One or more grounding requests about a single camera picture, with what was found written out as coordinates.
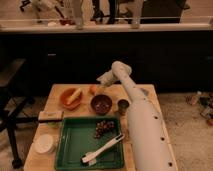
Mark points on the white dish brush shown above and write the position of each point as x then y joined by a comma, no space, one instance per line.
91,156

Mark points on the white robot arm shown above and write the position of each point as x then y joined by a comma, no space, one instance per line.
150,145

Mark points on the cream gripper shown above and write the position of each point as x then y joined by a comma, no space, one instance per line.
100,89

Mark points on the bunch of dark grapes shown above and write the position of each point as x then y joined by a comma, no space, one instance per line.
103,127

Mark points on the blue sponge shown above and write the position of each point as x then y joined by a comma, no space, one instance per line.
145,91

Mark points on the dark maroon bowl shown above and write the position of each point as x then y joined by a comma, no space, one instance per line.
101,104

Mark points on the wooden block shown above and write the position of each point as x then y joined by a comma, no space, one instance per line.
50,115

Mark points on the orange apple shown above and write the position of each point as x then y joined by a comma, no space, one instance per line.
93,89

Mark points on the green plastic tray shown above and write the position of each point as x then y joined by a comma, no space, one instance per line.
77,137

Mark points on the orange bowl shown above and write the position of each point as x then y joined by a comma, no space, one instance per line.
67,93

